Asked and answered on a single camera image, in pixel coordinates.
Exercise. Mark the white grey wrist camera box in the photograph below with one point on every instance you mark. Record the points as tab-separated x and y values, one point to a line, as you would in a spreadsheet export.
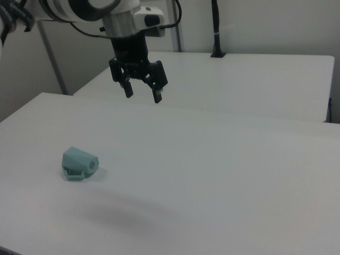
148	18

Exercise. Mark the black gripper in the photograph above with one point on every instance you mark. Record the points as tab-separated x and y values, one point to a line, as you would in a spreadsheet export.
130	50

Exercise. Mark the black pole with base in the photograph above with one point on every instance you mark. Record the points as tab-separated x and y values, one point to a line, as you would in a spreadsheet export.
217	40

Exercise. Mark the teal faceted plastic cup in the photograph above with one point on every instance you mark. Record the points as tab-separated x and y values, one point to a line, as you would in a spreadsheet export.
78	159

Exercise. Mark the grey metal partition post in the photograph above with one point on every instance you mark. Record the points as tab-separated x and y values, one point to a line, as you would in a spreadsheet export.
178	40
53	61

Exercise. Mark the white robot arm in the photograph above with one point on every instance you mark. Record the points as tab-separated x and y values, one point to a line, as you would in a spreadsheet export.
77	10

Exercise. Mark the white rectangular table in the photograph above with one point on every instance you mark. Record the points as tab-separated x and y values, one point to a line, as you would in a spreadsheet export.
225	82

